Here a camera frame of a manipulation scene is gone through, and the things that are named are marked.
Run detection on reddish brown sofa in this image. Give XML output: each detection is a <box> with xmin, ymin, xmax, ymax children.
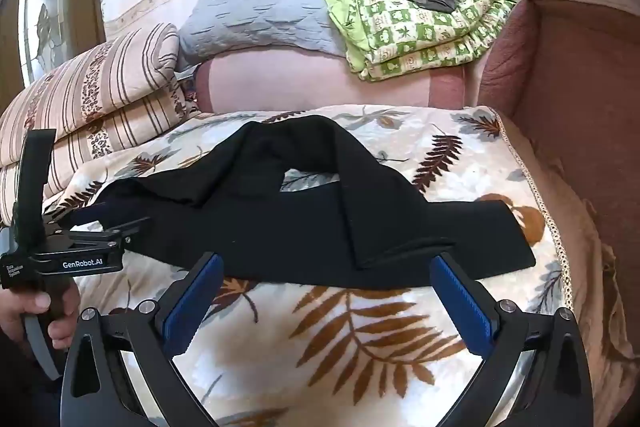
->
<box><xmin>192</xmin><ymin>0</ymin><xmax>640</xmax><ymax>293</ymax></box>

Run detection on wooden door with glass pane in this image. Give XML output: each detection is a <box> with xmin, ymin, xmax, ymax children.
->
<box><xmin>0</xmin><ymin>0</ymin><xmax>106</xmax><ymax>108</ymax></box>

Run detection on leaf print blanket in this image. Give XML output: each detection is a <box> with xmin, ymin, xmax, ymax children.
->
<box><xmin>42</xmin><ymin>104</ymin><xmax>573</xmax><ymax>427</ymax></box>

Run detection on striped folded quilt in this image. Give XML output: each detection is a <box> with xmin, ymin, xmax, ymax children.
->
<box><xmin>0</xmin><ymin>23</ymin><xmax>201</xmax><ymax>228</ymax></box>

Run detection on green checked blanket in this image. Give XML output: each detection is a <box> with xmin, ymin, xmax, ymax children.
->
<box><xmin>312</xmin><ymin>0</ymin><xmax>518</xmax><ymax>82</ymax></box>

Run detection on black pants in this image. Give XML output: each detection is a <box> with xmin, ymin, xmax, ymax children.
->
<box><xmin>70</xmin><ymin>114</ymin><xmax>537</xmax><ymax>287</ymax></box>

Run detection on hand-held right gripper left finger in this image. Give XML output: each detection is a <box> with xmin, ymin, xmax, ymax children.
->
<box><xmin>60</xmin><ymin>251</ymin><xmax>225</xmax><ymax>427</ymax></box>

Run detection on grey quilted blanket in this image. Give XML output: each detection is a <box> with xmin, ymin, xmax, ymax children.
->
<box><xmin>177</xmin><ymin>0</ymin><xmax>353</xmax><ymax>72</ymax></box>

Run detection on person's left hand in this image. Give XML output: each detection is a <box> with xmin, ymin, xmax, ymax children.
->
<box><xmin>0</xmin><ymin>279</ymin><xmax>82</xmax><ymax>352</ymax></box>

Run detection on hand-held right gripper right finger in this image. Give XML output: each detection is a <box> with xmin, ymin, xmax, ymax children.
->
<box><xmin>429</xmin><ymin>253</ymin><xmax>594</xmax><ymax>427</ymax></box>

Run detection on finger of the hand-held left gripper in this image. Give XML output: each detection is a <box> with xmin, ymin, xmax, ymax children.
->
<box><xmin>47</xmin><ymin>216</ymin><xmax>152</xmax><ymax>255</ymax></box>

